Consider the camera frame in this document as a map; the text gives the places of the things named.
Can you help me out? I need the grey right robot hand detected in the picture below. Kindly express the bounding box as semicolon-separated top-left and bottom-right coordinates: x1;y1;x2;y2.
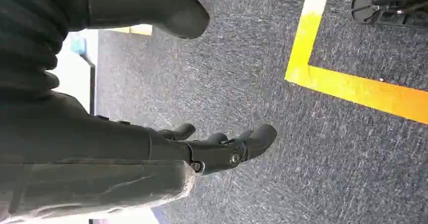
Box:
0;0;278;224

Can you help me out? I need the blue object on floor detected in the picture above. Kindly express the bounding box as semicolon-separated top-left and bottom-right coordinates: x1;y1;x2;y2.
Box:
69;35;88;57

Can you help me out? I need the right arm ribbed grey sleeve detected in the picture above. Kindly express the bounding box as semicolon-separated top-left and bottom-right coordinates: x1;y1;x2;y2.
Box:
0;0;90;100

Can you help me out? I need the yellow tape strip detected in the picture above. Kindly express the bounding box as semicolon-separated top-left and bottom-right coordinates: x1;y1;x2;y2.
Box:
284;65;428;126
106;24;153;36
284;0;332;83

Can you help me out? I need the black metal part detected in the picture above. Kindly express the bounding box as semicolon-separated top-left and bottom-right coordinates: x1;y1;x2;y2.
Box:
350;0;428;29

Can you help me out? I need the black bench frame bar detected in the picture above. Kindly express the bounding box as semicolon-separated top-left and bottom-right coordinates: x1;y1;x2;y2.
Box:
79;53;97;117

